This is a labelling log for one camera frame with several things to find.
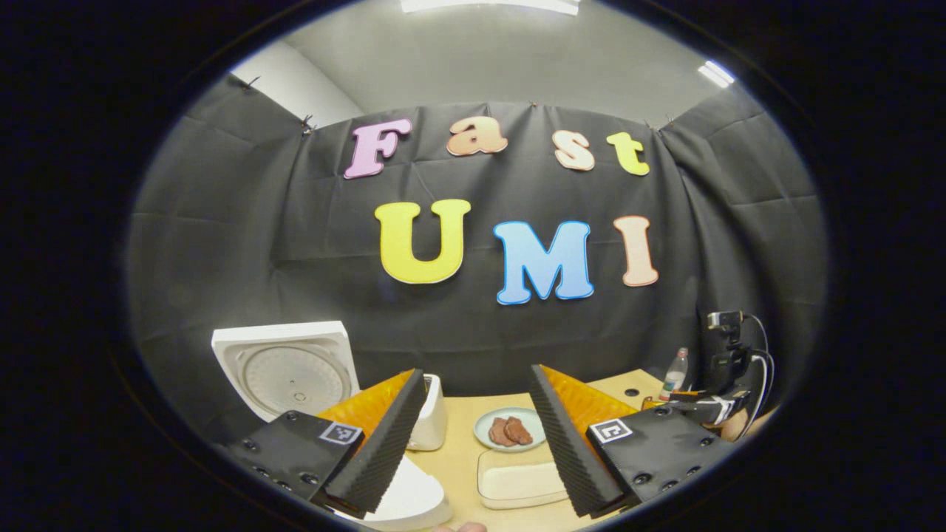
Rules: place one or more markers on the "red meat slice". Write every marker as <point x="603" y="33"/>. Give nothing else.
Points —
<point x="498" y="431"/>
<point x="519" y="430"/>

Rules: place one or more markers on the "black backdrop cloth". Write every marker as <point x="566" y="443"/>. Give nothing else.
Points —
<point x="259" y="258"/>

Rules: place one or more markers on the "clear box of rice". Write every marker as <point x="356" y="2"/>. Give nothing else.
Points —
<point x="517" y="484"/>

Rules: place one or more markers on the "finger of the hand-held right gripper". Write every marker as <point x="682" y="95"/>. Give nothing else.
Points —
<point x="702" y="410"/>

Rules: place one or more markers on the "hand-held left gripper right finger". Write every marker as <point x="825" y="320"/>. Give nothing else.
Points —
<point x="569" y="458"/>

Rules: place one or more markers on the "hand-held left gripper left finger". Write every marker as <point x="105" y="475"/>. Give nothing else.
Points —
<point x="384" y="458"/>

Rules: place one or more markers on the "clear bottle with red label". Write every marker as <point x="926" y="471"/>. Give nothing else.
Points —
<point x="674" y="377"/>

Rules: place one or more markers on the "white rice cooker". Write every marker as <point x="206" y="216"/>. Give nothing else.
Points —
<point x="295" y="377"/>

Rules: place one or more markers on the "small ceiling light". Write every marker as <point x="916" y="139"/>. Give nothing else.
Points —
<point x="717" y="74"/>

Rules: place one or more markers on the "white toaster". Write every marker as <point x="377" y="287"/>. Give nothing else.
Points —
<point x="432" y="421"/>

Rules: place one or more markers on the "large ceiling light panel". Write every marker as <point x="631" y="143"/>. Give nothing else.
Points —
<point x="488" y="6"/>

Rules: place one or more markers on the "pale green plate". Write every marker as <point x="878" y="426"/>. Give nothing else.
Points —
<point x="484" y="440"/>

